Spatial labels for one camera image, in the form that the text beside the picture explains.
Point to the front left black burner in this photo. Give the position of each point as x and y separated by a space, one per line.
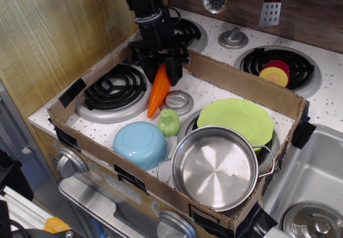
119 95

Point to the stainless steel sink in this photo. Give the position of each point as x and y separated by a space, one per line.
312 173

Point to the brown cardboard fence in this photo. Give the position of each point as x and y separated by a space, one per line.
231 80

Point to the silver centre stove knob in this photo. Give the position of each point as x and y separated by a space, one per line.
179 101

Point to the silver oven door handle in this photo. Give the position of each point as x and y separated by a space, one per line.
102 215

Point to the silver oven knob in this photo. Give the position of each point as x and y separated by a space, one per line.
172 225
69 164

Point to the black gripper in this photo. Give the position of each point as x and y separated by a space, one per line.
151 60

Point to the orange cloth scrap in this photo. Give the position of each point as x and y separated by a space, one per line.
55 225

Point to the stainless steel pot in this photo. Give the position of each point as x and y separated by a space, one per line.
216 167

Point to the red yellow toy fruit half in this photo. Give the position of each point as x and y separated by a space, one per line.
276 71

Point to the silver stove knob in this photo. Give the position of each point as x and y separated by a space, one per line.
179 101
233 39

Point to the back right black burner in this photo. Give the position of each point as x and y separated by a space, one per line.
305 76

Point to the right silver oven knob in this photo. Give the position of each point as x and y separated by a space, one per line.
172 225

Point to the light blue plastic bowl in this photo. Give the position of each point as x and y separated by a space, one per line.
142 143

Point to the green toy vegetable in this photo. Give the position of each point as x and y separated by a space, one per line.
169 122

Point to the silver sink drain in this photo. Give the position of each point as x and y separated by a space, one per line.
311 219

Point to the orange toy carrot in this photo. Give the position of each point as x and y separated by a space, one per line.
159 90

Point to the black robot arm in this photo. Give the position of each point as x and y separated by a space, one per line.
149 9

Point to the light green plastic plate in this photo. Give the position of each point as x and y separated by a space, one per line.
243 116

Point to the left silver oven knob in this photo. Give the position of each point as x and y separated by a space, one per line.
69 164

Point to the silver back stove knob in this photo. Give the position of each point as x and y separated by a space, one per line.
233 39

